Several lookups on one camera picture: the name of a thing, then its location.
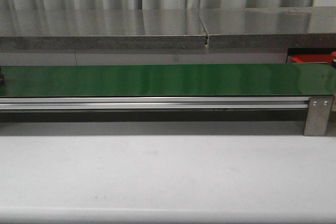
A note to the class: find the red push button yellow tab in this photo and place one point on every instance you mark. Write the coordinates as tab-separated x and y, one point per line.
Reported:
1	77

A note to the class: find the green conveyor belt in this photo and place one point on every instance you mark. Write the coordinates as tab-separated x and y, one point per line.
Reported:
296	79

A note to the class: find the right steel counter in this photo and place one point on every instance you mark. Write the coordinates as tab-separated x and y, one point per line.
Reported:
278	27

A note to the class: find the steel counter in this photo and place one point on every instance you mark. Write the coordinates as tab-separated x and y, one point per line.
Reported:
101	29
278	27

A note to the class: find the red plastic tray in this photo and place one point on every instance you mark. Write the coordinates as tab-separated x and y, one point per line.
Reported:
312	58

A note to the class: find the left steel counter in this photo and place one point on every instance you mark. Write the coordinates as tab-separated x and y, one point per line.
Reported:
101	29

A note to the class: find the aluminium conveyor side rail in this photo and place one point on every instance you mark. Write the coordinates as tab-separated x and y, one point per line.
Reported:
90	103

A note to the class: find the steel conveyor support bracket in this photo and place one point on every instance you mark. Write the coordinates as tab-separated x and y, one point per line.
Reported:
319	109

